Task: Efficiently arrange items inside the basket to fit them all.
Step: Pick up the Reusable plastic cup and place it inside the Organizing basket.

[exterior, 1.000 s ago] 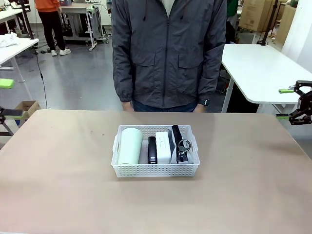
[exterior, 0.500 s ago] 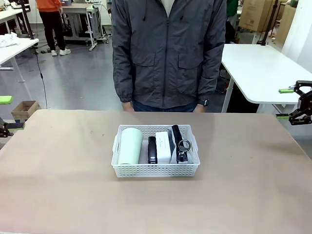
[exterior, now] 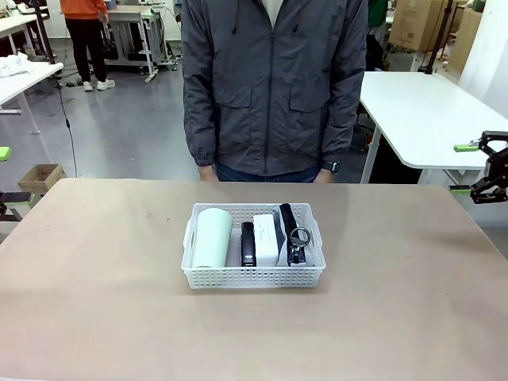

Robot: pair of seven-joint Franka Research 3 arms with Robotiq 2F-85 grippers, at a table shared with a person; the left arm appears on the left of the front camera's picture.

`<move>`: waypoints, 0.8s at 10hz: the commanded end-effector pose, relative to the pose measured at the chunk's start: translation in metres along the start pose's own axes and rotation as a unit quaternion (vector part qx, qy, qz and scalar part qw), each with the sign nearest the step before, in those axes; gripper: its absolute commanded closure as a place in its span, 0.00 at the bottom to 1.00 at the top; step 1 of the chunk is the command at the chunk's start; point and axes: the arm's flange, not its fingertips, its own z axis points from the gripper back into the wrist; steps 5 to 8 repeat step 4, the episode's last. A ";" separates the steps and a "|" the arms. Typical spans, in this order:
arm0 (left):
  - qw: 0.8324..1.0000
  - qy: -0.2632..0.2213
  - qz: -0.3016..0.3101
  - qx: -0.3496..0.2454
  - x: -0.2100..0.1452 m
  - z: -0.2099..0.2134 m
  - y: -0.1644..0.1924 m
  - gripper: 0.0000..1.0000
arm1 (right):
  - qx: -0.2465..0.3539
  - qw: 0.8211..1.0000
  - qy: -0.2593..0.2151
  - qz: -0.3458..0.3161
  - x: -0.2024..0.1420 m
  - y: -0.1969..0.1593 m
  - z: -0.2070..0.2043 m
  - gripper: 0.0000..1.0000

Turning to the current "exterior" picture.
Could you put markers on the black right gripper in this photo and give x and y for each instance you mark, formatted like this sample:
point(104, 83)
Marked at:
point(498, 166)

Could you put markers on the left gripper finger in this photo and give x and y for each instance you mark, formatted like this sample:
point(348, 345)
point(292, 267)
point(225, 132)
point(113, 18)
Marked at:
point(16, 198)
point(4, 153)

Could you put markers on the pale green plastic cup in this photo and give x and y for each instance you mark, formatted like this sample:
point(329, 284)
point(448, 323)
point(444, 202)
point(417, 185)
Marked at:
point(212, 238)

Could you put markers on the white rectangular box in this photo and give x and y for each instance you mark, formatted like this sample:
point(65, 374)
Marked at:
point(265, 242)

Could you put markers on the black stapler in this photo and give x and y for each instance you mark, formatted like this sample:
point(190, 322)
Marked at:
point(248, 246)

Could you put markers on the person's left forearm grey sleeve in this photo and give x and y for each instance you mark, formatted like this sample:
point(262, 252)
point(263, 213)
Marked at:
point(341, 127)

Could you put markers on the person's right forearm grey sleeve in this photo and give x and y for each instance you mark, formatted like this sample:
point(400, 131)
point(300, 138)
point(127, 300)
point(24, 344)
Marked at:
point(200, 127)

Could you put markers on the white perforated plastic basket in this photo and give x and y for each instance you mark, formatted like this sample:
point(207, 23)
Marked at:
point(254, 278)

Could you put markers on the person's left hand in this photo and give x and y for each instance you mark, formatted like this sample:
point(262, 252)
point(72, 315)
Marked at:
point(325, 177)

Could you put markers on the person's right hand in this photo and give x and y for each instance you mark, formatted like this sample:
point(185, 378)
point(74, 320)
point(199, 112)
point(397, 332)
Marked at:
point(207, 173)

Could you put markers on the small open cardboard box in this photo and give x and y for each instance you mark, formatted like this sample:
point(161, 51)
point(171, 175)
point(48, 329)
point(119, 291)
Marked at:
point(41, 176)

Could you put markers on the crumpled white cloth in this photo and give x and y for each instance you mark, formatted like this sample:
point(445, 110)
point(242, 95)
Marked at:
point(14, 65)

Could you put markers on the black pole stand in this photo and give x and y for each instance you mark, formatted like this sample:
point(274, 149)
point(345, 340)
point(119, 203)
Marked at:
point(434, 47)

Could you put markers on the tall plain cardboard box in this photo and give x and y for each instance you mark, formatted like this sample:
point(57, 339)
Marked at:
point(466, 39)

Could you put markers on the white desk black legs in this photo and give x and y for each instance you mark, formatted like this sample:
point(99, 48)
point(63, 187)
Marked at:
point(24, 25)

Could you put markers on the black wristwatch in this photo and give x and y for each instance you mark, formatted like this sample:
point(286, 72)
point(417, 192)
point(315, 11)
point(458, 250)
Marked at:
point(332, 166)

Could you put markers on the person in orange top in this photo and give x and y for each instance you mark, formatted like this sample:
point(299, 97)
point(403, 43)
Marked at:
point(85, 35)

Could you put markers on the black chair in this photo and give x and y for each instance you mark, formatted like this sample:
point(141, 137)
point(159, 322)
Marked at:
point(375, 51)

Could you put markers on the large brown cardboard box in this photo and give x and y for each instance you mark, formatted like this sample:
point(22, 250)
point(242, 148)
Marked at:
point(418, 24)

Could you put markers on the person in green top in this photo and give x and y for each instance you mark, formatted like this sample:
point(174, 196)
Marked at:
point(377, 14)

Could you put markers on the grey flat pouch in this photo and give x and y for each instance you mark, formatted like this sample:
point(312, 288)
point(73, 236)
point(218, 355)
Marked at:
point(282, 254)

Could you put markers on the person in grey jacket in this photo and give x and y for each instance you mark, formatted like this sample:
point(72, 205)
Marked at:
point(274, 87)

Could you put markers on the white frame workbench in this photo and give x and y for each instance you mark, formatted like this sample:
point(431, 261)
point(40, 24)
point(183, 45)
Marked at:
point(135, 24)

